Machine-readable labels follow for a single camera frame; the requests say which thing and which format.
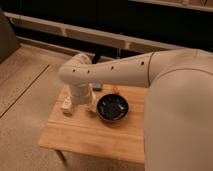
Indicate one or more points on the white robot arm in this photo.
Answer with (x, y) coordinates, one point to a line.
(178, 108)

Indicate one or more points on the white paper cup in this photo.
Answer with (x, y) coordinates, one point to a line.
(92, 105)

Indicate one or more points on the wooden table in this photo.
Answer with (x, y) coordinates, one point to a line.
(85, 133)

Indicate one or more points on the grey blue sponge block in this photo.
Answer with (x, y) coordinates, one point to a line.
(97, 86)

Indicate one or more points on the black bowl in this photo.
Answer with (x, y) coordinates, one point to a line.
(112, 107)

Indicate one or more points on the white metal rail frame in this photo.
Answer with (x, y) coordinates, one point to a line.
(101, 38)

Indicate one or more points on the white plastic bottle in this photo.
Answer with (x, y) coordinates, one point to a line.
(67, 106)

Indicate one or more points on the orange marker pen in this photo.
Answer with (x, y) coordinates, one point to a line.
(115, 90)

